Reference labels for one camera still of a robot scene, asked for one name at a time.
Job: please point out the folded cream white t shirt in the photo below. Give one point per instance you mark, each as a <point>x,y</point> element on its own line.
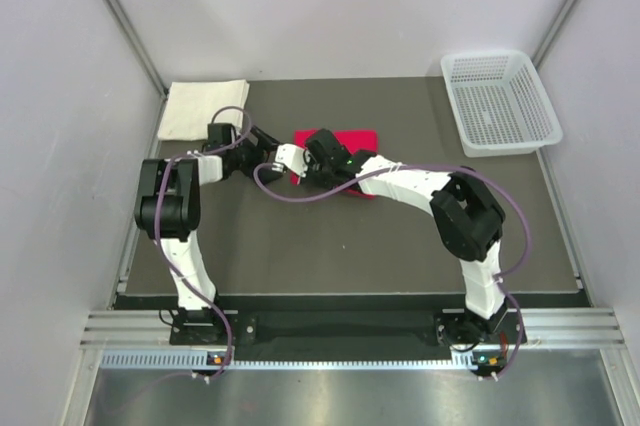
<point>192,105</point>

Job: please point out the right aluminium frame post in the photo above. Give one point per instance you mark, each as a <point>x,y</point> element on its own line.
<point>553,31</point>

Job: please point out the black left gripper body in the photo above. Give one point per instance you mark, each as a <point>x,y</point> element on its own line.
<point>249,156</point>

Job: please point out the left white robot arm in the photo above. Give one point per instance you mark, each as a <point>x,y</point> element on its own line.
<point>168,209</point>

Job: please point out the white perforated plastic basket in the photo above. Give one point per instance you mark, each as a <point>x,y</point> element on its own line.
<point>499,103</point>

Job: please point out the left aluminium frame post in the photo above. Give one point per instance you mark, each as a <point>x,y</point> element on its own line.
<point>131,37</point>

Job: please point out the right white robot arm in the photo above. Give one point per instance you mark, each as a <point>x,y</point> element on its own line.
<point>468,218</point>

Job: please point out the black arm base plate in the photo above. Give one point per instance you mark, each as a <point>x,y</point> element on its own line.
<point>339,333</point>

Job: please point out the aluminium frame post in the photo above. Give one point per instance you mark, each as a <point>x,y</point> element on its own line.
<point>553,31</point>
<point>131,37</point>

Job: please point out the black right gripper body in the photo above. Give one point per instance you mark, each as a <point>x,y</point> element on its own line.
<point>320,175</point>

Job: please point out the pink red t shirt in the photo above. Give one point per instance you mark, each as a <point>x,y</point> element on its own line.
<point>352,140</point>

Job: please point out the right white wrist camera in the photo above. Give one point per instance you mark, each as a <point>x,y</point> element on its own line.
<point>290,157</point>

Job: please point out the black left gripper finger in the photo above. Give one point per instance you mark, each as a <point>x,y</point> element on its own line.
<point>264,139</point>
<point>271,173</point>

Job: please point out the slotted grey cable duct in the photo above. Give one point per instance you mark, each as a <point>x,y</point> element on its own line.
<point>203,360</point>

